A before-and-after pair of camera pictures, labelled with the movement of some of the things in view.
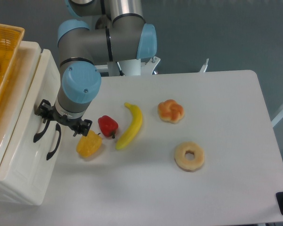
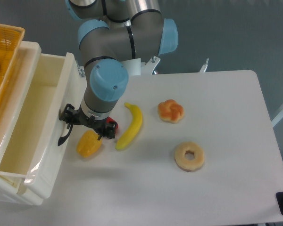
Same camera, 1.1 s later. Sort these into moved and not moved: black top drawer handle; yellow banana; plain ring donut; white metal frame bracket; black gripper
Moved: black top drawer handle; black gripper
Not moved: white metal frame bracket; yellow banana; plain ring donut
